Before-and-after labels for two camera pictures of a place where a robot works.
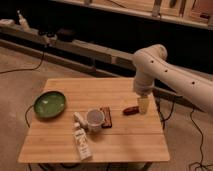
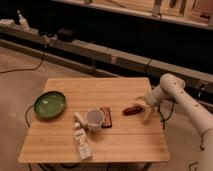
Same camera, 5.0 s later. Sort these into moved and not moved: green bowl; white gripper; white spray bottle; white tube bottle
Moved: white gripper
Not moved: white tube bottle; white spray bottle; green bowl
